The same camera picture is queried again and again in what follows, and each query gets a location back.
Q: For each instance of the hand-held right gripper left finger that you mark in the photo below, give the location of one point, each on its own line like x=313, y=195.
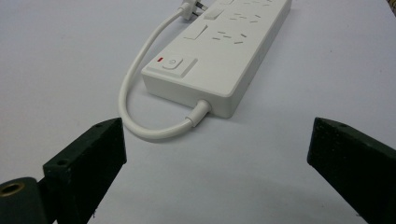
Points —
x=84, y=165

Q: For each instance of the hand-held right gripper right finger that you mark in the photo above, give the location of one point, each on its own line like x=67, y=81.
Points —
x=355, y=168

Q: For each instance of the white power strip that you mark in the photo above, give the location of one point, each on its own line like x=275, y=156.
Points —
x=218, y=56

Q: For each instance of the white power plug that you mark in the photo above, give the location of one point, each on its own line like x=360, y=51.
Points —
x=191, y=8

